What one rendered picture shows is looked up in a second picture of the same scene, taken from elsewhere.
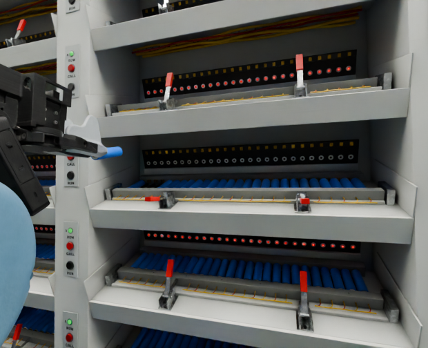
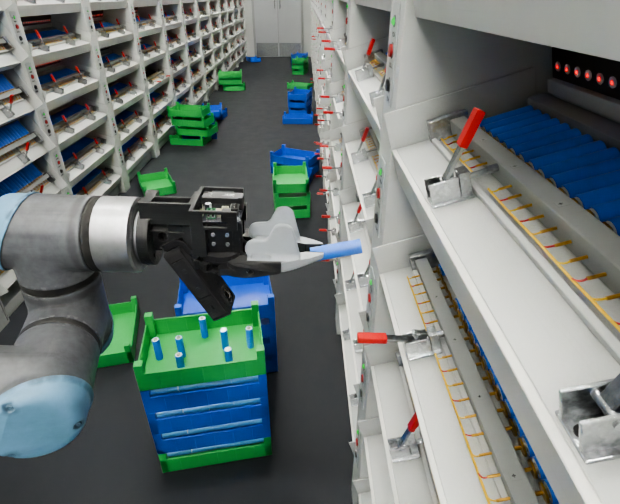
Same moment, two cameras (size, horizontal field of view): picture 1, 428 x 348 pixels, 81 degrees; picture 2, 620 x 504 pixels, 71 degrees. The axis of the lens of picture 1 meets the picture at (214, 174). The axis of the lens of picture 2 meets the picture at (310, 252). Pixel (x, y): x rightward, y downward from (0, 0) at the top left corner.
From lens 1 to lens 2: 0.49 m
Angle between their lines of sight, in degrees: 76
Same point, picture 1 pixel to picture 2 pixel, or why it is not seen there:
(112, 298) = (383, 384)
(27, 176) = (204, 293)
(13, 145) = (188, 270)
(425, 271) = not seen: outside the picture
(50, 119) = (222, 242)
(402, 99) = not seen: outside the picture
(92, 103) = (400, 124)
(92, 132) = (282, 245)
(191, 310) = (404, 490)
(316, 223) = not seen: outside the picture
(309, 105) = (567, 486)
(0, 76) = (172, 214)
